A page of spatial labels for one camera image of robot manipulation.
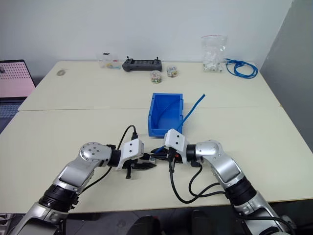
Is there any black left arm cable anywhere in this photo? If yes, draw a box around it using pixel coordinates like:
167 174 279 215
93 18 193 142
80 125 139 194

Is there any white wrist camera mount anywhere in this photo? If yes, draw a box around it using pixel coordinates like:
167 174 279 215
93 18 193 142
113 138 146 171
163 128 188 165

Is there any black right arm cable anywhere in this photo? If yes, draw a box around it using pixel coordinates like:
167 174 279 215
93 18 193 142
168 153 228 204

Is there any blue plastic storage bin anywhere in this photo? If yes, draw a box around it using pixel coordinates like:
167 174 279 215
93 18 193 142
147 92 185 139

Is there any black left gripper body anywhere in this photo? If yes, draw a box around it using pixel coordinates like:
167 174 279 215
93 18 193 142
122 158 145 180

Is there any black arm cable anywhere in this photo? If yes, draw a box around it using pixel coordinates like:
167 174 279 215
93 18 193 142
168 153 228 204
80 125 139 194

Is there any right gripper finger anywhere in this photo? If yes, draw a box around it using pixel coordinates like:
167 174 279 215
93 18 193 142
151 146 170 154
152 152 169 161

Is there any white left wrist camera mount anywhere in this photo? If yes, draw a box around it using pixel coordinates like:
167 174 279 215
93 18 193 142
113 138 146 171

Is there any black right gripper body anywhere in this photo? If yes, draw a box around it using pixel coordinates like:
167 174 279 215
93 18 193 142
167 146 184 164

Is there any clear jar of coloured beads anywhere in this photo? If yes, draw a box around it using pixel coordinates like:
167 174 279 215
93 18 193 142
150 70 163 84
166 65 179 78

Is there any clear box of coloured bits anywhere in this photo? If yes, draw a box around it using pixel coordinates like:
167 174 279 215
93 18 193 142
97 51 121 70

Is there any open laptop with pink screen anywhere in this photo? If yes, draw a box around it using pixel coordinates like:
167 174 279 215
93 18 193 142
0 59 36 135

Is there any clear zip bag of connectors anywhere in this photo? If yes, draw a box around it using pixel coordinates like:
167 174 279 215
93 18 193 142
201 35 228 73

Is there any straight blue Ethernet cable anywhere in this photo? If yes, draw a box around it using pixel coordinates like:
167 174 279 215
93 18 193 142
155 93 206 154

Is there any dark rounded shape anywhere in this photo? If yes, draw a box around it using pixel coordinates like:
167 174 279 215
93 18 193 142
190 209 217 235
126 215 161 235

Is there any dark grey handheld controller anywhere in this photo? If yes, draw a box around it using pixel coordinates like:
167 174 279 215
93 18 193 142
122 56 163 72

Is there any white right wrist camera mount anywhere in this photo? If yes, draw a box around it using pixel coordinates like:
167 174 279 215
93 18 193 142
163 128 188 165

